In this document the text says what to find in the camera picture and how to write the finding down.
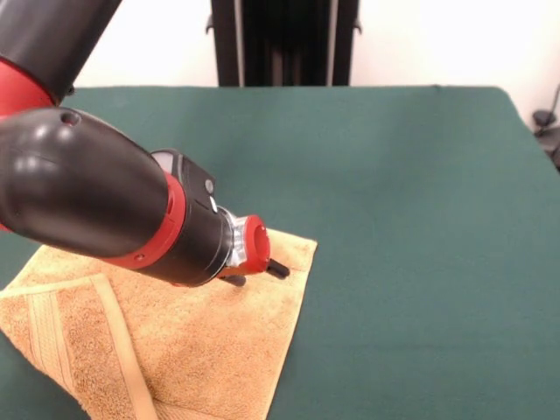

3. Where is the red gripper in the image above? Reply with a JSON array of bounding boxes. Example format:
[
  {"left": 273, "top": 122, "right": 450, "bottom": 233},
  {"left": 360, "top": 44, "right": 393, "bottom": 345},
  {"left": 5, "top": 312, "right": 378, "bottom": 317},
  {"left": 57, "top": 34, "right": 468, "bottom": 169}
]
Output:
[{"left": 218, "top": 213, "right": 291, "bottom": 289}]

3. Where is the orange terry towel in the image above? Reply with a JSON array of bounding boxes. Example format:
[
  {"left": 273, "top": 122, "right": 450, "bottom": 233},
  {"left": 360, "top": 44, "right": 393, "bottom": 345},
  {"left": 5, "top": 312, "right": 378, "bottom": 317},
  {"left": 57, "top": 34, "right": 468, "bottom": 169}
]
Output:
[{"left": 0, "top": 227, "right": 319, "bottom": 420}]

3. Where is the dark green table cloth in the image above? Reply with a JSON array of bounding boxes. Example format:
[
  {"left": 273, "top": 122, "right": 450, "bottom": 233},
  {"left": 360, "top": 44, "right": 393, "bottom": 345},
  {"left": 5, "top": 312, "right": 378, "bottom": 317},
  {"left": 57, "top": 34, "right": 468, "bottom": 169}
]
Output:
[{"left": 0, "top": 85, "right": 560, "bottom": 420}]

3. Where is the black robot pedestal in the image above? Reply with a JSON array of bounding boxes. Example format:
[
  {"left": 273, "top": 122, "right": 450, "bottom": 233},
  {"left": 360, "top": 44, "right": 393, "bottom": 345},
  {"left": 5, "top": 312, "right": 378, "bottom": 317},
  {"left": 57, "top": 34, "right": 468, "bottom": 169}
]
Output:
[{"left": 204, "top": 0, "right": 363, "bottom": 88}]

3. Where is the black plug with cable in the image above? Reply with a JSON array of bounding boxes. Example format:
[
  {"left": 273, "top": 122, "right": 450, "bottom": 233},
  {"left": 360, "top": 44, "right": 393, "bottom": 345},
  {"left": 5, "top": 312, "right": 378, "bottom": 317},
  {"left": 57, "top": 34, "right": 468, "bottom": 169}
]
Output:
[{"left": 531, "top": 82, "right": 560, "bottom": 172}]

